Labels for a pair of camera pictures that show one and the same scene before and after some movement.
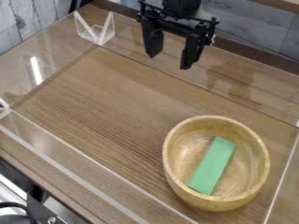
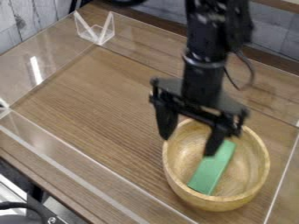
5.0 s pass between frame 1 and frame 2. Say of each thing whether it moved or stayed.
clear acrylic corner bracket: stayed
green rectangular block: stayed
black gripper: moved
